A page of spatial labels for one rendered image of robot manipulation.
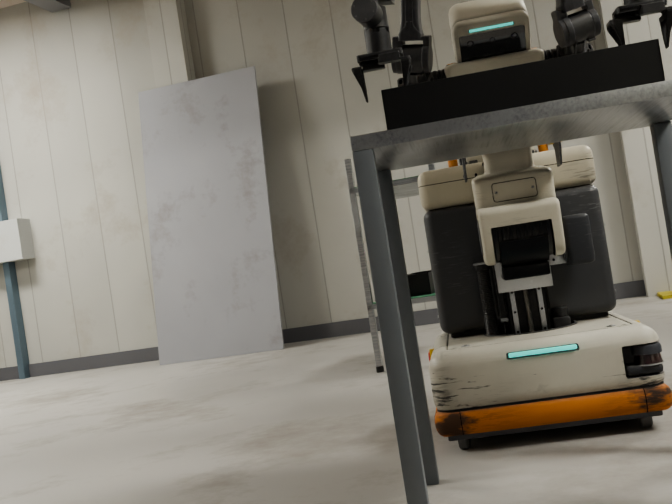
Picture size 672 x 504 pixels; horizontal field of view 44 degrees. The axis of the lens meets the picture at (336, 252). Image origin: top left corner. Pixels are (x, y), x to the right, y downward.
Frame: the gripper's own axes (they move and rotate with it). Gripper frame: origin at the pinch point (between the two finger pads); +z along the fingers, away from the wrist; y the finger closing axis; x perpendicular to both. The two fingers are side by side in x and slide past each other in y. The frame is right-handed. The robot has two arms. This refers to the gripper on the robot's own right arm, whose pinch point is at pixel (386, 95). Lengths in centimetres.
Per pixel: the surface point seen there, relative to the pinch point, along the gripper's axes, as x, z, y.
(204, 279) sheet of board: 462, 32, -196
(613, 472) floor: 8, 92, 37
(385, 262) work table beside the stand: -25.9, 37.0, -3.4
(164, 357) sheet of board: 459, 90, -238
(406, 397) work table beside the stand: -26, 63, -3
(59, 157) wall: 524, -98, -334
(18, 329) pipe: 522, 51, -397
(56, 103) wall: 524, -147, -330
